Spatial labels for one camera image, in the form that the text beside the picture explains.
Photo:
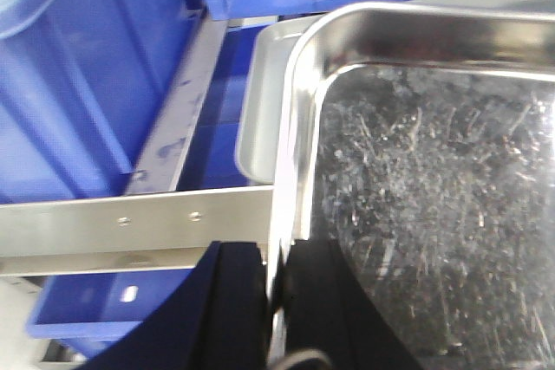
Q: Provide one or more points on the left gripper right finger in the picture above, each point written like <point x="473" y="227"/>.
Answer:
<point x="322" y="317"/>

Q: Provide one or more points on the large matte steel tray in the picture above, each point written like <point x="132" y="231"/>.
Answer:
<point x="257" y="141"/>

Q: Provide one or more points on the large blue crate upper left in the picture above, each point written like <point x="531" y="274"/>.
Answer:
<point x="82" y="82"/>

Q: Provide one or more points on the small shiny steel tray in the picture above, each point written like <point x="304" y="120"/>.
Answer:
<point x="421" y="139"/>

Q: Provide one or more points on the roller track rail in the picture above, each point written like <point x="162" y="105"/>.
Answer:
<point x="164" y="154"/>

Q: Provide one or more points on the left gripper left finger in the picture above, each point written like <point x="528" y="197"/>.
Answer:
<point x="216" y="319"/>

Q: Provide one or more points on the blue bin with red contents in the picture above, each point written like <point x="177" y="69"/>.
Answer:
<point x="90" y="312"/>

